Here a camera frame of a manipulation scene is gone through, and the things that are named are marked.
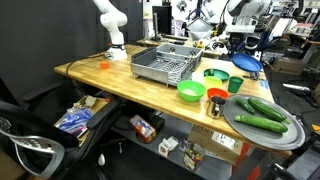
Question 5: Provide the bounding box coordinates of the orange-red plastic bowl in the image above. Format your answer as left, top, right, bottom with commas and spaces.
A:
206, 87, 230, 101

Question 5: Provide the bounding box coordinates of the blue tape patch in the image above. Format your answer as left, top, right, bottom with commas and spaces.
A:
259, 79, 270, 90

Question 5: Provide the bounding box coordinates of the cardboard box with label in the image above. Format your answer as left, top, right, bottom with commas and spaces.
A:
187, 124, 244, 166

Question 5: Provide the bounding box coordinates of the yellow-green plastic bowl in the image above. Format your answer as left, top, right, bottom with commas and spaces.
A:
203, 75, 223, 90

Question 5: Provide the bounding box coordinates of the silver metal tube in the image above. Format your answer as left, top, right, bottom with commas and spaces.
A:
282, 82, 312, 93

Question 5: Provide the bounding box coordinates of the stainless steel measuring cup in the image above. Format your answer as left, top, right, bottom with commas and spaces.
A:
206, 95, 228, 120

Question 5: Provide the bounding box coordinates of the green square container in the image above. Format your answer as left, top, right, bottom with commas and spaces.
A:
203, 68, 231, 82

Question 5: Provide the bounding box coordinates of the green plastic cup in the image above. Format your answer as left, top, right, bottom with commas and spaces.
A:
227, 75, 244, 94

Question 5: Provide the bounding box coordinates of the grey dish drying rack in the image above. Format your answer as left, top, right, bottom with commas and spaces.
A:
130, 43, 204, 87

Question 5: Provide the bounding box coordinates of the orange snack box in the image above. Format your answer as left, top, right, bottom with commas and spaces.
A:
129, 114, 157, 144

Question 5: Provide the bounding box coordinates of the black cable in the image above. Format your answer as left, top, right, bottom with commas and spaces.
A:
65, 53, 108, 79

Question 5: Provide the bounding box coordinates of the blue plastic plate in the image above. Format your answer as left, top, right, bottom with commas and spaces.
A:
231, 52, 264, 73

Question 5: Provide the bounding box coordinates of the black computer monitor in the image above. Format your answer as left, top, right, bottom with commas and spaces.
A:
152, 4, 173, 35

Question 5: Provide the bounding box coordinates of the long green cucumber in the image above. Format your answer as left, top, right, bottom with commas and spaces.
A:
247, 97, 292, 125

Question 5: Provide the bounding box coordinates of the bright green plastic bowl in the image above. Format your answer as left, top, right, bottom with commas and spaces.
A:
176, 79, 207, 103

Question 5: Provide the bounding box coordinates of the grey oval serving tray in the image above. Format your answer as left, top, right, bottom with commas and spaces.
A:
222, 94, 306, 152

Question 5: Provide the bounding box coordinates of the small white carton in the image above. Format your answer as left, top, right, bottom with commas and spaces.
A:
158, 135, 180, 158

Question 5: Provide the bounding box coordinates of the brown cardboard box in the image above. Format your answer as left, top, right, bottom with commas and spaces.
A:
272, 56, 306, 76

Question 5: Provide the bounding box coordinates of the small green cucumber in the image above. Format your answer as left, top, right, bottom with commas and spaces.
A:
235, 97, 256, 115

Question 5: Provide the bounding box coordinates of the large green cucumber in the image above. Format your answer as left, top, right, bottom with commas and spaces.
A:
233, 114, 289, 134

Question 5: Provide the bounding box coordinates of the white translucent bin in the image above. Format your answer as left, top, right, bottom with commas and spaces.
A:
185, 17, 214, 42

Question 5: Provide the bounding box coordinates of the black office chair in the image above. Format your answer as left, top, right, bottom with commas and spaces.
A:
0, 79, 123, 180

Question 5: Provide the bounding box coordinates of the cardboard box with blue bags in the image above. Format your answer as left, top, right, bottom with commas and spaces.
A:
54, 94, 109, 147

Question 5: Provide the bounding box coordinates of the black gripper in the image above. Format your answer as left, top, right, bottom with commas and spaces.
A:
229, 32, 248, 56

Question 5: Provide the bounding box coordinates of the clear plastic container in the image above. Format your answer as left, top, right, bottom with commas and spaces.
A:
179, 139, 206, 173

